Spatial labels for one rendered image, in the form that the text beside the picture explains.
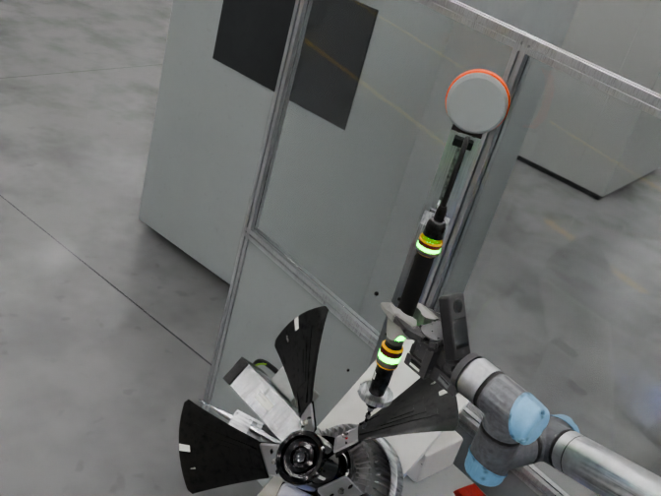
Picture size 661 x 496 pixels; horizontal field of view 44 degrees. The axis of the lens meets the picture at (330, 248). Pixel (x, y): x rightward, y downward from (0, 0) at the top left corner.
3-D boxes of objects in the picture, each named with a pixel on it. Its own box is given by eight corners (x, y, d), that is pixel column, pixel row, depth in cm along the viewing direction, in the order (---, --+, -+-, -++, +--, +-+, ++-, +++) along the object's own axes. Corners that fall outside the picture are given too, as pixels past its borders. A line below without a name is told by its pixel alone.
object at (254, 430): (303, 463, 190) (198, 404, 210) (308, 455, 191) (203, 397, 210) (299, 461, 189) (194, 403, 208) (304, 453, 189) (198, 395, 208)
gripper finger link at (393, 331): (365, 328, 153) (404, 353, 149) (374, 302, 151) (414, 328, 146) (375, 323, 156) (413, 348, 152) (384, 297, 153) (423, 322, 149)
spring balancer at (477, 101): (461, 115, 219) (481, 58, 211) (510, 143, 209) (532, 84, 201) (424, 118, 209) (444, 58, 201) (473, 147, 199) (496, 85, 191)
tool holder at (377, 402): (363, 374, 167) (377, 337, 163) (395, 387, 166) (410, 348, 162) (354, 400, 159) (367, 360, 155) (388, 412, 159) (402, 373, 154)
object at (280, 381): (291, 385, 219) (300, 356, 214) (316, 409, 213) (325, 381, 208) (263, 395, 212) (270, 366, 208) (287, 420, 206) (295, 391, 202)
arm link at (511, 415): (513, 457, 134) (532, 418, 130) (465, 415, 140) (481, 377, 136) (541, 442, 139) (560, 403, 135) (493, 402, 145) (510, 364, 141)
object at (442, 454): (415, 430, 250) (426, 403, 244) (453, 465, 240) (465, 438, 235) (377, 448, 238) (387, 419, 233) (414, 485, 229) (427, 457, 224)
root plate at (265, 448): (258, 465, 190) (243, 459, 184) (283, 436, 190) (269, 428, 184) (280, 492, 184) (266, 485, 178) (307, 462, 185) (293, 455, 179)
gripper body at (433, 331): (399, 360, 150) (447, 401, 143) (413, 323, 146) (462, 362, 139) (427, 350, 155) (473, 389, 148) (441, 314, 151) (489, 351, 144)
